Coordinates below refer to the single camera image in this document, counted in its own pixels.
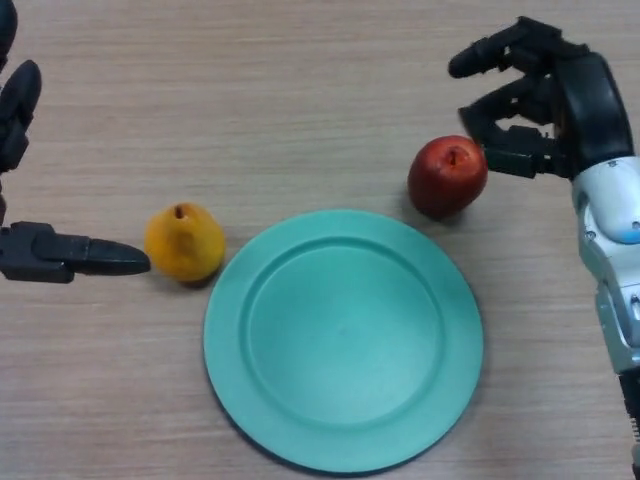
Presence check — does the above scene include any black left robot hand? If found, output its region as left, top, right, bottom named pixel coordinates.
left=0, top=0, right=152, bottom=285

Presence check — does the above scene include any yellow pear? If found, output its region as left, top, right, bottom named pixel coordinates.
left=144, top=202, right=227, bottom=284

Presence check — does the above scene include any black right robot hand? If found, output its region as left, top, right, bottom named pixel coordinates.
left=447, top=15, right=634, bottom=180

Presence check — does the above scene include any red apple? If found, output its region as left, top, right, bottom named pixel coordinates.
left=407, top=134, right=489, bottom=219

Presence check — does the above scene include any green round plate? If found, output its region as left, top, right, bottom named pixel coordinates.
left=202, top=208, right=485, bottom=474

